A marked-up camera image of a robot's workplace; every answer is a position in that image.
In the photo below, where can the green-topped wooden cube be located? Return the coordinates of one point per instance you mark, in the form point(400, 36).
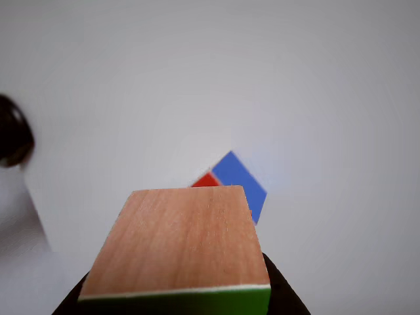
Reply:
point(183, 243)

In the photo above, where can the red-topped cube with markers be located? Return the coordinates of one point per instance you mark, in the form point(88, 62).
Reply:
point(239, 177)

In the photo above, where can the black round object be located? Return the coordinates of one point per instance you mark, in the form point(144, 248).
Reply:
point(13, 131)

